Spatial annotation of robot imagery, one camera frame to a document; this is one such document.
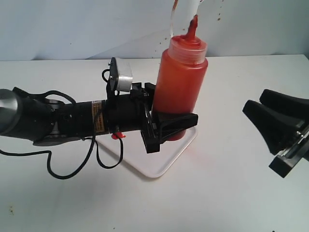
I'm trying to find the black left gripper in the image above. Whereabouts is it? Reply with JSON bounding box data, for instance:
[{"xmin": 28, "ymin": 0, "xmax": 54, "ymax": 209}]
[{"xmin": 103, "ymin": 82, "xmax": 198, "ymax": 154}]

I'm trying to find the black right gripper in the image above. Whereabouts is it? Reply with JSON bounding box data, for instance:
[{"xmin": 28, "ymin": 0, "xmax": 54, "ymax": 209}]
[{"xmin": 242, "ymin": 89, "xmax": 309, "ymax": 178}]

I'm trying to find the red sauce squeeze bottle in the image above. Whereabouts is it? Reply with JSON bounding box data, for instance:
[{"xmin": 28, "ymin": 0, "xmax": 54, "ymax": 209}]
[{"xmin": 152, "ymin": 0, "xmax": 209, "ymax": 142}]

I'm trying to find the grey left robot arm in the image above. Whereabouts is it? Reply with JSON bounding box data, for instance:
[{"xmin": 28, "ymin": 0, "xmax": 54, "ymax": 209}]
[{"xmin": 0, "ymin": 83, "xmax": 198, "ymax": 153}]

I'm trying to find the red sauce blob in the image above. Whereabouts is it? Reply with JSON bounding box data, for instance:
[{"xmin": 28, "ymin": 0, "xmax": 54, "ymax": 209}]
[{"xmin": 111, "ymin": 132, "xmax": 126, "ymax": 140}]

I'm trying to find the white rectangular tray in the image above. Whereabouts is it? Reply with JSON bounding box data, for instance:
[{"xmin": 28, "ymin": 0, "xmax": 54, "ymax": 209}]
[{"xmin": 97, "ymin": 127, "xmax": 198, "ymax": 179}]

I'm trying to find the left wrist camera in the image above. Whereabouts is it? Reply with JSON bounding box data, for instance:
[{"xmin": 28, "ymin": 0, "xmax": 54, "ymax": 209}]
[{"xmin": 101, "ymin": 57, "xmax": 133, "ymax": 98}]

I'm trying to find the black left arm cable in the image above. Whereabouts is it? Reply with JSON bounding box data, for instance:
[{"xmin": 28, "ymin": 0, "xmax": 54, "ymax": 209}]
[{"xmin": 0, "ymin": 70, "xmax": 125, "ymax": 180}]

